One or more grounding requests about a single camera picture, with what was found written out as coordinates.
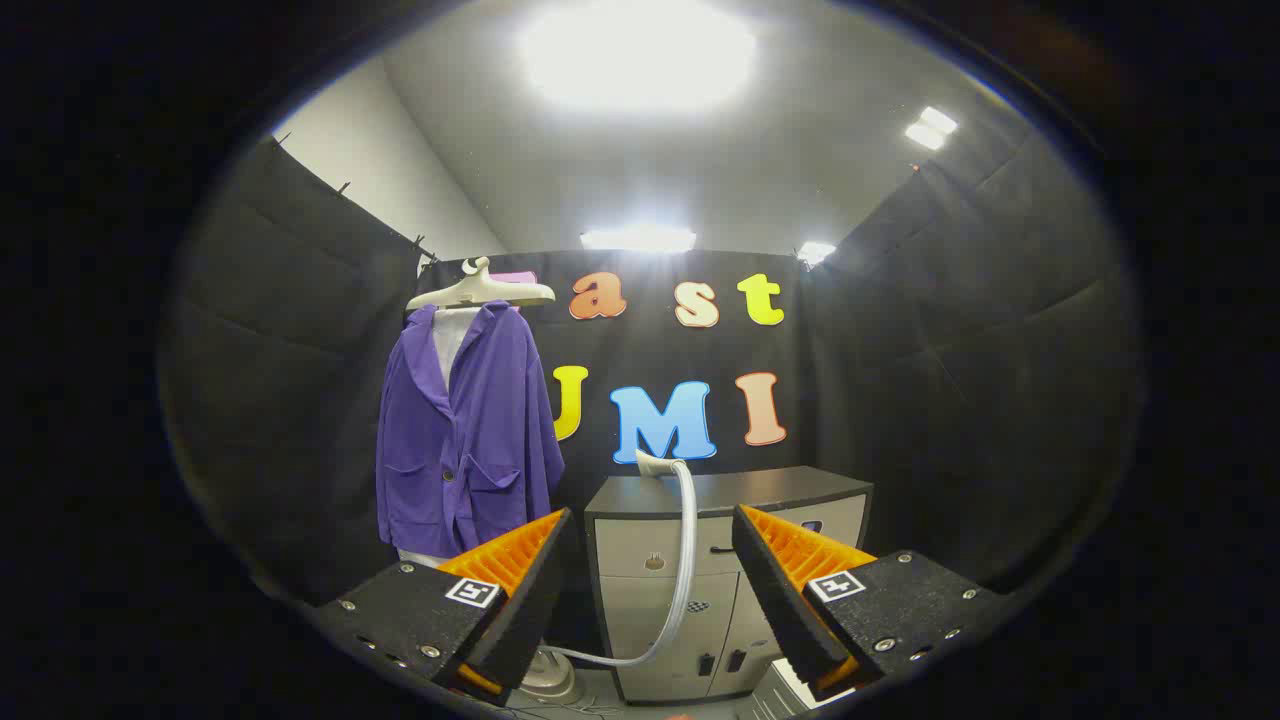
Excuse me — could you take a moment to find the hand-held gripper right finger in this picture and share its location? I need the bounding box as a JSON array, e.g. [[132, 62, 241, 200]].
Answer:
[[732, 504, 1001, 701]]

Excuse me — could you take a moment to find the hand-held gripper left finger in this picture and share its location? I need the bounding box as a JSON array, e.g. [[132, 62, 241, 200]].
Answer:
[[318, 507, 574, 707]]

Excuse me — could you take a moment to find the garment steamer base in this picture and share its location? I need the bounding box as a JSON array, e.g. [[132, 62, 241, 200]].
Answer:
[[515, 645, 583, 706]]

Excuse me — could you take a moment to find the grey garment steamer hose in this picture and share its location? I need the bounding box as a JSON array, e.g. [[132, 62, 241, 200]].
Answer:
[[545, 462, 699, 669]]

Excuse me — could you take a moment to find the white garment steamer head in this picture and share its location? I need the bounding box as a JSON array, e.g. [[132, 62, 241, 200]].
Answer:
[[635, 449, 693, 483]]

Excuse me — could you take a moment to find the purple corduroy jacket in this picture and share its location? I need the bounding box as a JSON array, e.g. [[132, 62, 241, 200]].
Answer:
[[376, 300, 566, 559]]

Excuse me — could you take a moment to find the white plastic clothes hanger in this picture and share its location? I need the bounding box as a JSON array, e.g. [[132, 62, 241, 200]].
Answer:
[[406, 256, 557, 311]]

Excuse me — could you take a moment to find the grey cabinet with dark top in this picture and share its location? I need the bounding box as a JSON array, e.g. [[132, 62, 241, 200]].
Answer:
[[585, 465, 874, 706]]

